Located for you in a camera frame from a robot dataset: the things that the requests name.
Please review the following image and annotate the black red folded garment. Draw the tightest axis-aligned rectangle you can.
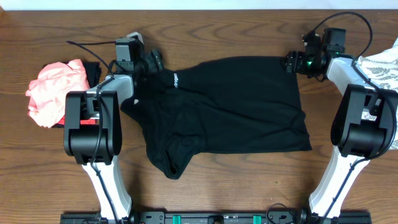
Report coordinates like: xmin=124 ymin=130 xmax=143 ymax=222
xmin=51 ymin=61 xmax=101 ymax=128

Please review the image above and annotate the pink crumpled garment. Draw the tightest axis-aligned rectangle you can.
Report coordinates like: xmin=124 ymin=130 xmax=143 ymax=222
xmin=25 ymin=59 xmax=90 ymax=128

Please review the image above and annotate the white patterned garment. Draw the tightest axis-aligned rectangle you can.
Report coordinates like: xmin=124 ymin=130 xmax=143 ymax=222
xmin=354 ymin=37 xmax=398 ymax=150

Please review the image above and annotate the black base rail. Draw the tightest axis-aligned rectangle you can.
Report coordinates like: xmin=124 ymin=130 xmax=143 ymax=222
xmin=59 ymin=202 xmax=373 ymax=224

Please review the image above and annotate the black t-shirt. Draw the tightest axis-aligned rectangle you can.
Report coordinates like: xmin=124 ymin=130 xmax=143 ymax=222
xmin=121 ymin=56 xmax=312 ymax=179

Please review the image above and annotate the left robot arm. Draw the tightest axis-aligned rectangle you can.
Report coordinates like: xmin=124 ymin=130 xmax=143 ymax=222
xmin=60 ymin=50 xmax=164 ymax=223

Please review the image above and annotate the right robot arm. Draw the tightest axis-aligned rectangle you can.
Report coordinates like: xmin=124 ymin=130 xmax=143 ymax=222
xmin=284 ymin=51 xmax=397 ymax=223

